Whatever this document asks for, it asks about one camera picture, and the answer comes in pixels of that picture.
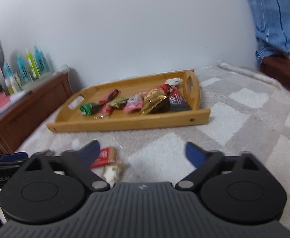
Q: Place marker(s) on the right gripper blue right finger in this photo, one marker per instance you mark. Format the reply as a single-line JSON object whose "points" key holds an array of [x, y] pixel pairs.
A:
{"points": [[205, 163]]}

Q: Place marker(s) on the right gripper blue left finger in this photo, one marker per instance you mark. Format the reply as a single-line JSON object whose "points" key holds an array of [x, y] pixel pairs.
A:
{"points": [[77, 165]]}

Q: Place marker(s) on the red Biscoff biscuit packet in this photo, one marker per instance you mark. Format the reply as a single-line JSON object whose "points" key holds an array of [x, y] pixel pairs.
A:
{"points": [[106, 157]]}

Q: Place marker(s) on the clear bag nougat snack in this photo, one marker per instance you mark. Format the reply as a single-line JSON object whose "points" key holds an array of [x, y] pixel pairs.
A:
{"points": [[112, 173]]}

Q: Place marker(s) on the brown chocolate cone snack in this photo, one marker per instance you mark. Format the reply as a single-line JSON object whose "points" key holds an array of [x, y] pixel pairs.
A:
{"points": [[48, 153]]}

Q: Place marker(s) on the green foil snack packet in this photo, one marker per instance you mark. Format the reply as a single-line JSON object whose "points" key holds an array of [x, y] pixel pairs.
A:
{"points": [[90, 108]]}

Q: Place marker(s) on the red black snack bar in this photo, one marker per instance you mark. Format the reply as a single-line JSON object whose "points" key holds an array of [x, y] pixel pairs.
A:
{"points": [[177, 101]]}

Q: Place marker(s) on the gold foil snack packet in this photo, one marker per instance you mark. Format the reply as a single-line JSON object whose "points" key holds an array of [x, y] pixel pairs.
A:
{"points": [[119, 103]]}

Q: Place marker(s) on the long red wafer bar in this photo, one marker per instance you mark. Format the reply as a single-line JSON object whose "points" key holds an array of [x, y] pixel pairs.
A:
{"points": [[111, 95]]}

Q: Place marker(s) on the pink pastry packet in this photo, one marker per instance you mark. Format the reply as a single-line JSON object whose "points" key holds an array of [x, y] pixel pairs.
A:
{"points": [[135, 102]]}

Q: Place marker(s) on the red gold peanut bag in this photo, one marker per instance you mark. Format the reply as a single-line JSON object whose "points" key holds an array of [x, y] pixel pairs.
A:
{"points": [[156, 100]]}

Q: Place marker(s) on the clear white candy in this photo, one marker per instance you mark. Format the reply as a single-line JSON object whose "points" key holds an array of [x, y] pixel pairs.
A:
{"points": [[174, 82]]}

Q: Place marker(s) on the brown wooden cabinet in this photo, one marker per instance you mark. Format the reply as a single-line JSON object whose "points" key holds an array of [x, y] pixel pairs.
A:
{"points": [[18, 124]]}

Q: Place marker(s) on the bamboo serving tray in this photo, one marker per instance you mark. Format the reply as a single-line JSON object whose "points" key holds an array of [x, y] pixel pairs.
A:
{"points": [[70, 119]]}

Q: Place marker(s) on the grey white checked blanket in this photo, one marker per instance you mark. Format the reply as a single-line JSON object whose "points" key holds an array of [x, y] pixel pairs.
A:
{"points": [[249, 113]]}

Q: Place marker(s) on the small white bottles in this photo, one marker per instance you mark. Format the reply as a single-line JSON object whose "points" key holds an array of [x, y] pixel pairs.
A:
{"points": [[12, 84]]}

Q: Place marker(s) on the small teal bottle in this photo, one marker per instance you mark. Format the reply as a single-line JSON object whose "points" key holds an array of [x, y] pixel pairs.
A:
{"points": [[8, 71]]}

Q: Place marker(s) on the teal spray bottle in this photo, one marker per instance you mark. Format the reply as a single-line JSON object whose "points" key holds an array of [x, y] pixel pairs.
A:
{"points": [[25, 75], [42, 68]]}

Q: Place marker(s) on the green spray bottle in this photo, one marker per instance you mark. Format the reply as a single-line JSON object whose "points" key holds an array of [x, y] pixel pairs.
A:
{"points": [[32, 64]]}

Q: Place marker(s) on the blue plaid bedding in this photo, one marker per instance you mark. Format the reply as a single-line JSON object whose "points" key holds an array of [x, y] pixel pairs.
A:
{"points": [[272, 23]]}

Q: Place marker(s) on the brown wooden bed frame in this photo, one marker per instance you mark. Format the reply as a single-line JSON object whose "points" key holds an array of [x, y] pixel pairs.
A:
{"points": [[277, 67]]}

